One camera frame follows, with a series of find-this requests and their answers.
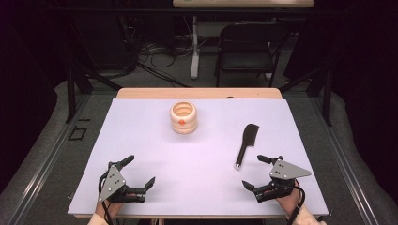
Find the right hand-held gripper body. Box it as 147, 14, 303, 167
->
253, 156, 313, 203

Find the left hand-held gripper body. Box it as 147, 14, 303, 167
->
98, 161, 147, 204

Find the cream ribbed cup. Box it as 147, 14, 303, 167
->
169, 101, 199, 135

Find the person's left hand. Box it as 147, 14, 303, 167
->
94, 200, 126, 219

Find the person's right hand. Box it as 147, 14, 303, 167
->
275, 187, 304, 219

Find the white table mat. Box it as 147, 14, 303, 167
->
67, 97, 329, 218

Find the black metal stand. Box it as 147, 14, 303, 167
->
64, 18, 124, 125
278, 55, 334, 128

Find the black folding chair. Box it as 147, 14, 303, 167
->
214, 21, 290, 88

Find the white desk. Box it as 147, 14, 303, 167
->
172, 0, 315, 80

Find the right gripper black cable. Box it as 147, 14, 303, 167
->
285, 179, 306, 225

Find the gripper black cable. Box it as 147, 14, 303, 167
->
98, 172, 115, 225
285, 179, 306, 225

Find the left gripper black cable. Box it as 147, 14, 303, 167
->
98, 172, 115, 225

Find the aluminium floor rail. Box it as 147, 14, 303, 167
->
309, 93, 380, 225
6, 93, 92, 225

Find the thick black floor cable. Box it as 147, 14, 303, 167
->
136, 60, 191, 88

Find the tangle of thin cables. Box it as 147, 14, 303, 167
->
137, 39, 195, 68

